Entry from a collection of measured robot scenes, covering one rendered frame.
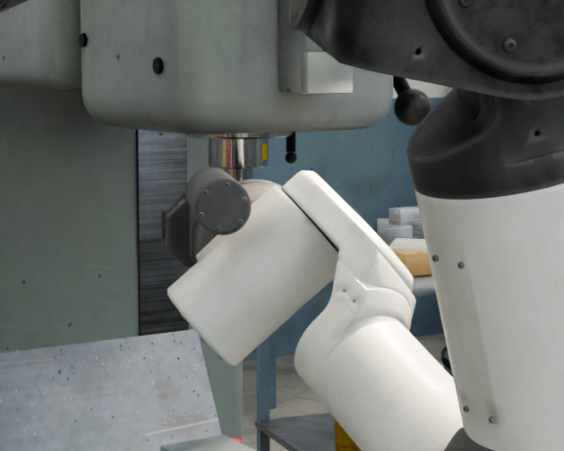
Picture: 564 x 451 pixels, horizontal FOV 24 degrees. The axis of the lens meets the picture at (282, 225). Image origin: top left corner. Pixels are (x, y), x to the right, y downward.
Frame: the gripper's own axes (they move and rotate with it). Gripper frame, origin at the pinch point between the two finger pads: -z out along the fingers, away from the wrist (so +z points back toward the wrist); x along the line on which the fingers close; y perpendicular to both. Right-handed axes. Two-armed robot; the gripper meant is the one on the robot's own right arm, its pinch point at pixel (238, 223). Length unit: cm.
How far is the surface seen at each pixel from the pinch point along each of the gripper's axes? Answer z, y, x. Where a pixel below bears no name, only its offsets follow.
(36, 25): -5.8, -15.9, 16.0
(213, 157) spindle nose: 1.2, -5.4, 2.1
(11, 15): -10.9, -16.9, 18.4
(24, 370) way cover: -30.5, 18.4, 19.3
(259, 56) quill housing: 9.7, -13.1, -0.6
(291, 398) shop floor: -415, 120, -61
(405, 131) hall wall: -524, 15, -132
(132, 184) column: -37.2, -0.1, 7.9
